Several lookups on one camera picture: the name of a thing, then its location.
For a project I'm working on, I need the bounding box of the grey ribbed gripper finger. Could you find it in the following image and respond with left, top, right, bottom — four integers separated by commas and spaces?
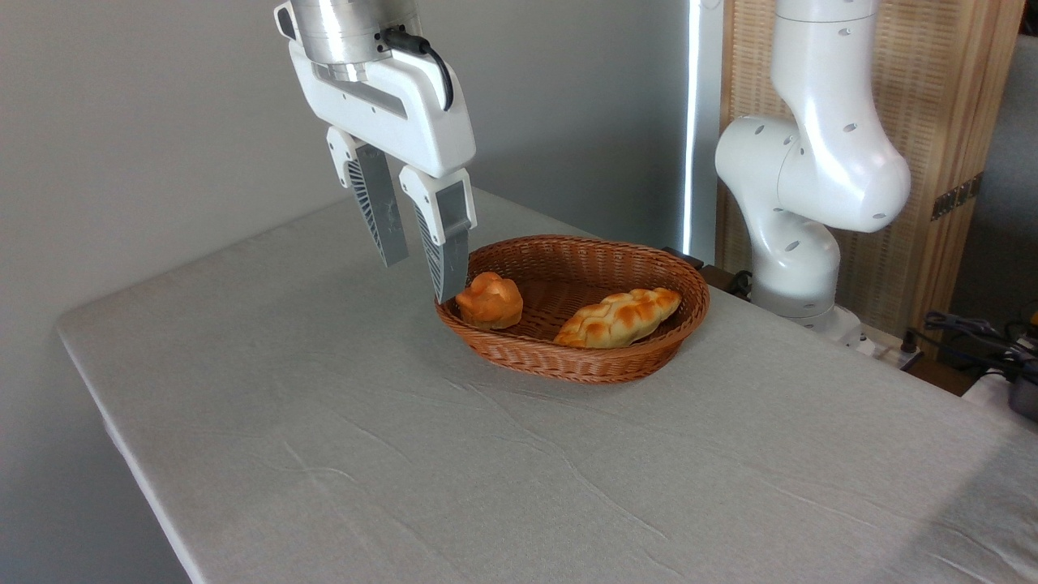
399, 165, 478, 304
327, 126, 410, 268

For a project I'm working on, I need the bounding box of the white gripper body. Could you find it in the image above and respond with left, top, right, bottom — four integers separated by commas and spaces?
274, 2, 478, 179

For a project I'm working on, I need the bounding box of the long braided bread loaf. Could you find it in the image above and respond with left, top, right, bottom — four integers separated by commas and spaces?
554, 287, 682, 350

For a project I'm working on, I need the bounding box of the round knotted bread roll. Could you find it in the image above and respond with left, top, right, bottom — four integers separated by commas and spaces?
454, 272, 525, 330

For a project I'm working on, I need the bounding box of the brown oval wicker basket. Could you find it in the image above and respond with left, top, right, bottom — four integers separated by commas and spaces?
434, 234, 711, 384

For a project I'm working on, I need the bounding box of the grey tablecloth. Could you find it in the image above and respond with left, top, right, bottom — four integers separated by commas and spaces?
55, 191, 1038, 584

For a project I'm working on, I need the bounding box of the white vertical pole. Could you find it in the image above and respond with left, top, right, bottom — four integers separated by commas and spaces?
684, 0, 725, 264

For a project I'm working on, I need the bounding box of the white power strip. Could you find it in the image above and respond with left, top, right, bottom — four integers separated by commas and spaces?
861, 324, 921, 367

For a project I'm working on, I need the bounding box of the black screen hinge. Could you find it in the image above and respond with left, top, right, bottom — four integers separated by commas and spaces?
931, 173, 984, 221

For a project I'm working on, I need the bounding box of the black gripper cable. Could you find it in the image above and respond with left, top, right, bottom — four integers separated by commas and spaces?
377, 27, 455, 112

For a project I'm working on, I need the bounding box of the black cable bundle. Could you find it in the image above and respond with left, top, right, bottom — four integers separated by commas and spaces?
904, 311, 1038, 382

